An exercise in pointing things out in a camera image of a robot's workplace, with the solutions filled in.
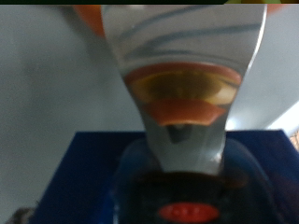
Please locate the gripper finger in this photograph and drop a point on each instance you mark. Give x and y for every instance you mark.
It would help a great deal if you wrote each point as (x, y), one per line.
(20, 216)

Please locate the silver toaster oven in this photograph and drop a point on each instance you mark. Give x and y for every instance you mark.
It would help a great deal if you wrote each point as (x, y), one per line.
(46, 77)

